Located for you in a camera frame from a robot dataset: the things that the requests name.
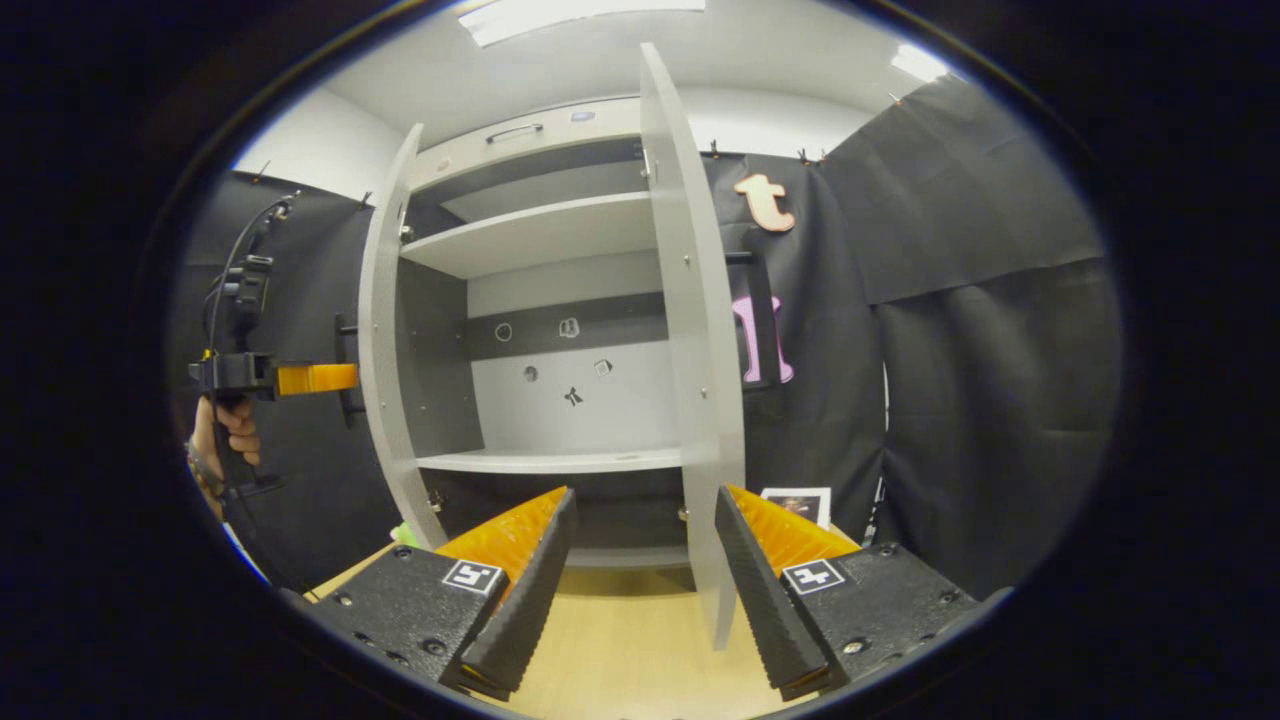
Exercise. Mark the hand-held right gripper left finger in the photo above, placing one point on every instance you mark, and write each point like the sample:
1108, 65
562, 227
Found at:
530, 610

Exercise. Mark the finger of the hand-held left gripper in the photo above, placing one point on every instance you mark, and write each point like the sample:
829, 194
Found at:
315, 379

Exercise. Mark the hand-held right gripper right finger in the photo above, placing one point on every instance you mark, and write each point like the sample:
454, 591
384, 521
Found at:
770, 610

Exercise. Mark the beige cabinet door checkered sticker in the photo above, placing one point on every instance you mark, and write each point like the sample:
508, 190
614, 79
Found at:
378, 330

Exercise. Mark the beige cabinet door box sticker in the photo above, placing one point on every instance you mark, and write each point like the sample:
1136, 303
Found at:
700, 350

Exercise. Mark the beige double-door shoe cabinet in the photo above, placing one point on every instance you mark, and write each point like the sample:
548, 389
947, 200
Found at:
615, 125

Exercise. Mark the white cabinet shelf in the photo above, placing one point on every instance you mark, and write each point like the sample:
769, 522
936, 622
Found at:
540, 235
560, 461

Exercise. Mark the black backdrop cloth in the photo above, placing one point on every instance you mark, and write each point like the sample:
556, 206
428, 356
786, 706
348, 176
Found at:
980, 400
300, 480

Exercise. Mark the white bordered picture card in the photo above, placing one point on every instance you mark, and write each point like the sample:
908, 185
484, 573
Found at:
795, 505

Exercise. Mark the green pink plush toy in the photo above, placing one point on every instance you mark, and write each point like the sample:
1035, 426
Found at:
405, 534

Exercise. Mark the long ceiling light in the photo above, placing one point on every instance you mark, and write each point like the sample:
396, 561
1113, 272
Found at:
580, 18
920, 62

